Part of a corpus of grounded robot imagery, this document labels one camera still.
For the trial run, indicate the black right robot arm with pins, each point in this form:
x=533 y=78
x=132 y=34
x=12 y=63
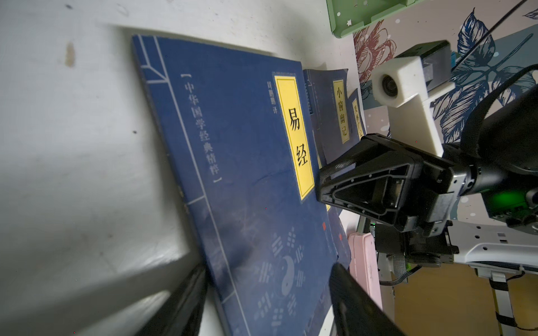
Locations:
x=500 y=152

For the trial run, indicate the blue book yellow label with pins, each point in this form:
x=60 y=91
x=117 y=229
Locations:
x=240 y=143

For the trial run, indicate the blue book under stack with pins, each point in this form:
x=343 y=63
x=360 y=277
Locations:
x=331 y=112

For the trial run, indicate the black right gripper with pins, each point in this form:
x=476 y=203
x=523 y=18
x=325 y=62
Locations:
x=405 y=186

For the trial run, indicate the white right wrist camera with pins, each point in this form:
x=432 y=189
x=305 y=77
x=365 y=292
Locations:
x=407 y=85

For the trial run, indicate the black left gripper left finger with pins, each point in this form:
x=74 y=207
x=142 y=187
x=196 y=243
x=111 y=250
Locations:
x=182 y=312

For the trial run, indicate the pink plastic tray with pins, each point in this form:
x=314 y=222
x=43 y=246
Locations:
x=364 y=265

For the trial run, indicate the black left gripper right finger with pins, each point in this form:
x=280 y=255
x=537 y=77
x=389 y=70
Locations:
x=355 y=313

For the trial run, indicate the green wooden shelf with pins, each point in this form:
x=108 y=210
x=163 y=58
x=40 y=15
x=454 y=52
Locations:
x=349 y=16

